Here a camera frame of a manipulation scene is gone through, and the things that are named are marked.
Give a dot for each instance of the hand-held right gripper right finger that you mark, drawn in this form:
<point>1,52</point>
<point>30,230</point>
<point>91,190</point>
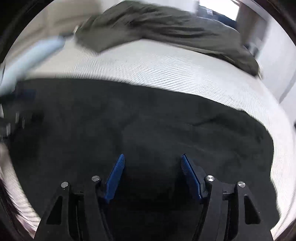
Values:
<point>190,176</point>

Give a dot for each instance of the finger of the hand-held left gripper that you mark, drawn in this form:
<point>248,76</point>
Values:
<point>24,95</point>

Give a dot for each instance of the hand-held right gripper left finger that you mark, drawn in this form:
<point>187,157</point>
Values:
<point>115,178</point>

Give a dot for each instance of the black pants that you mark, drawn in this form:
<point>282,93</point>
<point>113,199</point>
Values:
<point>138,120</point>

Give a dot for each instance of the light blue bolster pillow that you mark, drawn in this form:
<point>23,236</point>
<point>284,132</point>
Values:
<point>23,62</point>

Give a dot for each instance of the beige padded headboard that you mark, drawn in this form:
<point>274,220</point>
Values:
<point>53,18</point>

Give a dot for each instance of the white mesh mattress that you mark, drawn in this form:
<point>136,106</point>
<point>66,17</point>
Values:
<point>185,69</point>

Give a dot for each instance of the dark grey duvet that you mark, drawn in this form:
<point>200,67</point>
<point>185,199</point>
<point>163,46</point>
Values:
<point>161,27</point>

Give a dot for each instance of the window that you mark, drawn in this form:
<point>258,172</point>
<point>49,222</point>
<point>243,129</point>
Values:
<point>222,7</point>

